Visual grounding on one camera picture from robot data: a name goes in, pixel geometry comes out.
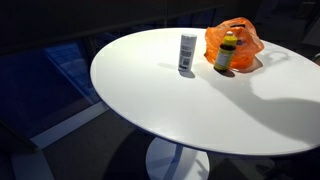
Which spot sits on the white square labelled container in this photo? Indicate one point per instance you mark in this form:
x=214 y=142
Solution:
x=186 y=53

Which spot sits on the yellow cap dark bottle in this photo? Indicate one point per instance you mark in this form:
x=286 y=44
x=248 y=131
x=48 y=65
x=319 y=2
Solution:
x=224 y=56

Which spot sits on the orange plastic bag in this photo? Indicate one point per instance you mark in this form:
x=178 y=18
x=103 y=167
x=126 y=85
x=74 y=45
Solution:
x=246 y=43

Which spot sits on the white table pedestal base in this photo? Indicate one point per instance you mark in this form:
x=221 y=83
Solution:
x=163 y=163

